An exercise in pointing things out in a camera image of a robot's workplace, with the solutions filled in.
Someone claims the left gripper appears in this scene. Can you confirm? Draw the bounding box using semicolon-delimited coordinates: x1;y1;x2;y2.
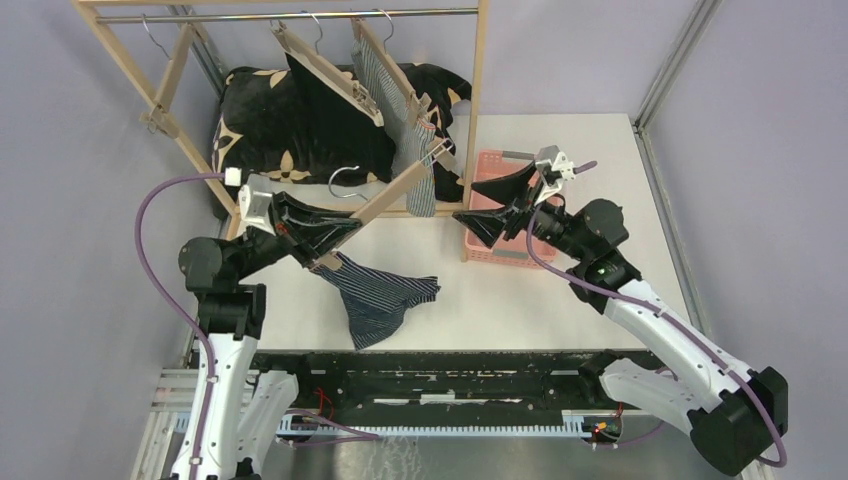
233;187;362;279

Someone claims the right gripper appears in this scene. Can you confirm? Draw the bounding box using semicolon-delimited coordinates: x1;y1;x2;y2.
453;159;589;261

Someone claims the wooden clip hanger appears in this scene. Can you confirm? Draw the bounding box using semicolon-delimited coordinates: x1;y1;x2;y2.
139;23;198;139
316;137;458;273
351;18;436;132
271;10;385;127

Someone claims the navy striped underwear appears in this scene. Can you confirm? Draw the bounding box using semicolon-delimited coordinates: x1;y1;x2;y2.
312;254;441;350

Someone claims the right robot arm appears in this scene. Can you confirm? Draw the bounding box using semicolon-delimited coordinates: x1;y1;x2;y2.
454;163;788;476

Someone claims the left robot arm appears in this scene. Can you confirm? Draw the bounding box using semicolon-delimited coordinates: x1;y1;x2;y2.
169;193;363;479

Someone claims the black underwear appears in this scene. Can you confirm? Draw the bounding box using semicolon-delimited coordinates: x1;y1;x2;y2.
286;55;396;186

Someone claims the grey striped underwear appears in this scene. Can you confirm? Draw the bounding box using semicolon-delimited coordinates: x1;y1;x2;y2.
351;39;436;217

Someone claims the empty wooden clip hanger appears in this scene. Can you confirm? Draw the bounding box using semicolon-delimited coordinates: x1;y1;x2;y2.
139;23;198;139

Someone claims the pink plastic basket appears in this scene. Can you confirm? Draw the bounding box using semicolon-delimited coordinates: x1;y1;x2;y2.
464;149;559;269

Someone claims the black floral blanket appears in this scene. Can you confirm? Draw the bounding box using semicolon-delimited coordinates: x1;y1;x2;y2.
211;62;473;204

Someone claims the metal hanging rod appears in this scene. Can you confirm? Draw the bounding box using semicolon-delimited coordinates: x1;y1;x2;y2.
95;7;480;25

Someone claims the wooden clothes rack frame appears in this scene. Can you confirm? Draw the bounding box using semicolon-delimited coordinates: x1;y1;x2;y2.
70;0;492;241

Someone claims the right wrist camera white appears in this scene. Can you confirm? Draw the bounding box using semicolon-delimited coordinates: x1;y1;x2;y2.
534;145;577;191

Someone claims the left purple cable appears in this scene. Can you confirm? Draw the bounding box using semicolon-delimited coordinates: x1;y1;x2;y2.
135;173;230;480

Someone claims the purple cable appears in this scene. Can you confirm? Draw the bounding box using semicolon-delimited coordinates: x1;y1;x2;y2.
525;160;790;469
135;173;230;480

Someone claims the white cable duct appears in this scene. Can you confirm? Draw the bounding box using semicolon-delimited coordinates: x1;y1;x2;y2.
276;414;620;440

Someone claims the aluminium corner post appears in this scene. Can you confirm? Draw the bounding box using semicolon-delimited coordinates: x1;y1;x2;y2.
632;0;723;133

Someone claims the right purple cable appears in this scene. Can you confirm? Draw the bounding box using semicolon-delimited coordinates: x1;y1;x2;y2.
525;160;790;469

